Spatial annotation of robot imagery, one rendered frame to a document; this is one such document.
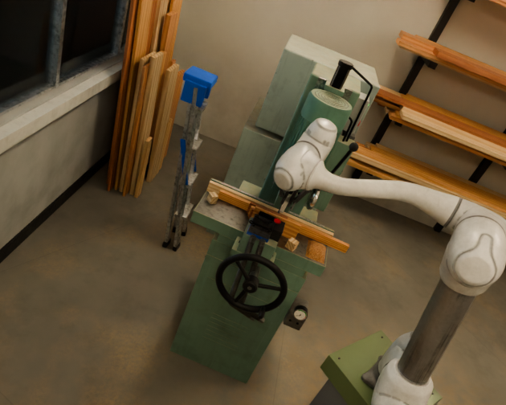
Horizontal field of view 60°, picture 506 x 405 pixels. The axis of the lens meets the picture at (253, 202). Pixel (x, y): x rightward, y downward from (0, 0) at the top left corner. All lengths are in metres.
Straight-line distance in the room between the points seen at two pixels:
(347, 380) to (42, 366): 1.37
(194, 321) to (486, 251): 1.44
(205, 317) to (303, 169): 1.11
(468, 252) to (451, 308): 0.21
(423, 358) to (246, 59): 3.22
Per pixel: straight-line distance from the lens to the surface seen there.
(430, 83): 4.21
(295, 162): 1.30
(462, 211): 1.41
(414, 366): 1.51
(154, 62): 2.89
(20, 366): 2.36
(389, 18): 4.04
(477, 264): 1.22
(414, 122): 3.69
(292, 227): 1.87
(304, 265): 1.87
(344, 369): 1.85
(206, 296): 2.10
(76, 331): 2.47
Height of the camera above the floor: 1.98
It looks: 32 degrees down
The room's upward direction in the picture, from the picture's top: 23 degrees clockwise
